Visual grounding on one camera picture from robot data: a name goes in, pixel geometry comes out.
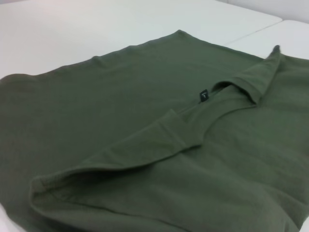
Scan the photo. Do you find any dark green FREE t-shirt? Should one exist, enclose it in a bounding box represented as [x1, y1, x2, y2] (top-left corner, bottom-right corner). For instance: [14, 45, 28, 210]
[0, 29, 309, 232]

